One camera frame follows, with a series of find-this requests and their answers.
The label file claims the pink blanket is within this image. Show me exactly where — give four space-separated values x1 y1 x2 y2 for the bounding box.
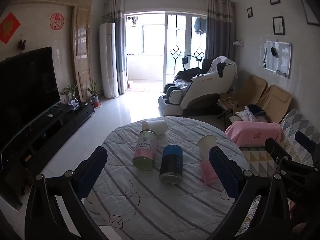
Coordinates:
225 121 282 148

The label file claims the pink and white cup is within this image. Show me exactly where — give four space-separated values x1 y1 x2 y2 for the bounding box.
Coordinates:
197 134 221 186

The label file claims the potted plant red pot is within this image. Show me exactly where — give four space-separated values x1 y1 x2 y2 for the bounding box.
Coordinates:
86 80 102 109

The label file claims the round table with striped cloth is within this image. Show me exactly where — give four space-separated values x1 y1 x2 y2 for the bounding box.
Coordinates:
83 116 261 240

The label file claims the wall whiteboard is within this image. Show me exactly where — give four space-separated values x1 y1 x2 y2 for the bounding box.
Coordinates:
262 40 292 79

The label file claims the white standing air conditioner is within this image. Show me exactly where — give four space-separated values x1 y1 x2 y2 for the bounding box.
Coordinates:
99 23 119 99

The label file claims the pink and green spray can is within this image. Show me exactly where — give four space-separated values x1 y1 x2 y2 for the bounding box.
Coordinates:
132 129 159 172

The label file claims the white towel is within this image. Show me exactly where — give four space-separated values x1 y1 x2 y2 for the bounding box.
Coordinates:
209 56 237 75

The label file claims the tan sofa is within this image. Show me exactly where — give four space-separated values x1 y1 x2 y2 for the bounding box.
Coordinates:
225 74 300 130

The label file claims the red round wall decoration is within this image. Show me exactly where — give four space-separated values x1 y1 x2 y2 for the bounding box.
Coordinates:
50 13 65 30

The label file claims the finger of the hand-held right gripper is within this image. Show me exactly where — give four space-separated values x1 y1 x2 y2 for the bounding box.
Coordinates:
294 131 320 157
264 138 320 173

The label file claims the glass globe ornament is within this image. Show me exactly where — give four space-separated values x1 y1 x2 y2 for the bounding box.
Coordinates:
69 97 81 111

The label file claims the white massage chair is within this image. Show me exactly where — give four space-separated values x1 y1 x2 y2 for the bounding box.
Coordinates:
158 56 238 117

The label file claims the dark cloth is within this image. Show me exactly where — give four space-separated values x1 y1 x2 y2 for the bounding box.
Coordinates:
247 104 267 117

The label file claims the black television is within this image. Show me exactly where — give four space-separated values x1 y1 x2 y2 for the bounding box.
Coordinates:
0 46 61 151

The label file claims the small wall figurine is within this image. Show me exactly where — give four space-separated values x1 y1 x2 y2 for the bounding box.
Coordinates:
17 33 27 50

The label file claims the wooden wall panel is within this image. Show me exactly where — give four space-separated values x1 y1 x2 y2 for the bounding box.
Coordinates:
71 0 93 100

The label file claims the black TV stand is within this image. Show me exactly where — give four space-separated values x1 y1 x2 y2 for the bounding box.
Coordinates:
0 102 95 207

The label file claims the folding side table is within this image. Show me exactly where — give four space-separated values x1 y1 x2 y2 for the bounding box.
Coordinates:
217 92 247 119

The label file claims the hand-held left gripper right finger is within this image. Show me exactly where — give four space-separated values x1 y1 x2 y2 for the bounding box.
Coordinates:
209 145 300 240

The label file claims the red diamond wall poster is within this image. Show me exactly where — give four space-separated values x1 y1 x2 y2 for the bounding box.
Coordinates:
0 12 21 45

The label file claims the blue and black can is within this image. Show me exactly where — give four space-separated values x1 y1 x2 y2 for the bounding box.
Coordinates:
159 144 184 186

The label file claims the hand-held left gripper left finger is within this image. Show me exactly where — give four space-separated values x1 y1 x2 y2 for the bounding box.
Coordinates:
24 146 108 240

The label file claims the gooseneck phone holder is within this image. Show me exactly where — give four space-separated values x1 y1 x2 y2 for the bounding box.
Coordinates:
182 55 203 70

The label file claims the green leafy plant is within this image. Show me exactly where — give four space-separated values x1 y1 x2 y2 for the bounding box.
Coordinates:
60 84 80 103

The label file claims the printed pillow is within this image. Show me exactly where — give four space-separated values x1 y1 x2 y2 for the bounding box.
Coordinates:
235 106 258 122

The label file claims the sliding glass door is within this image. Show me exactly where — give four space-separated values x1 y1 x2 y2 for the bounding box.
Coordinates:
164 12 208 77

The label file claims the grey blue curtain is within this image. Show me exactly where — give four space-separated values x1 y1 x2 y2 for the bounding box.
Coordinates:
205 0 237 67
104 0 126 95

